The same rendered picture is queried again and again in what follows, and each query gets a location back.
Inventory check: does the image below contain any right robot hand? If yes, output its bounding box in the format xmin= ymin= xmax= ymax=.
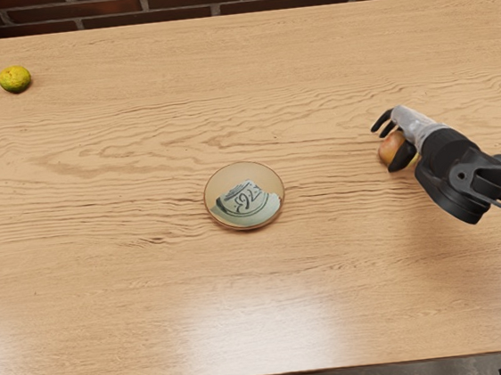
xmin=368 ymin=101 xmax=444 ymax=175

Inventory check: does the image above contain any red yellow apple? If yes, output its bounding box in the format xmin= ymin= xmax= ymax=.
xmin=375 ymin=127 xmax=422 ymax=171

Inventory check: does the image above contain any patterned ceramic plate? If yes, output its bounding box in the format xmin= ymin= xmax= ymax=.
xmin=200 ymin=157 xmax=290 ymax=235

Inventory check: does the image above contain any yellow green citrus fruit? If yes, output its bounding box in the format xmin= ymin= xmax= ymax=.
xmin=0 ymin=63 xmax=34 ymax=95

